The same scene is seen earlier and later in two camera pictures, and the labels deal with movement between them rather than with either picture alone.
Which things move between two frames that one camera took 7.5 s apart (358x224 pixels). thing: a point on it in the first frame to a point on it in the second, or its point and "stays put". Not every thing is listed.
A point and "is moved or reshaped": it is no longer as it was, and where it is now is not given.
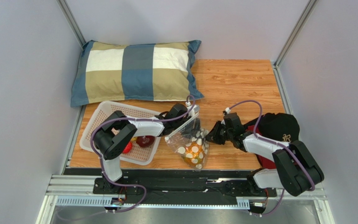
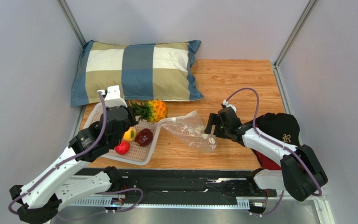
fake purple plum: (145, 141) stays put
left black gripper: (187, 118) to (132, 122)
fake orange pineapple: (194, 154) to (152, 110)
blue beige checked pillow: (146, 72) stays put
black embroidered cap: (279, 126) stays put
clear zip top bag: (190, 142) is moved or reshaped
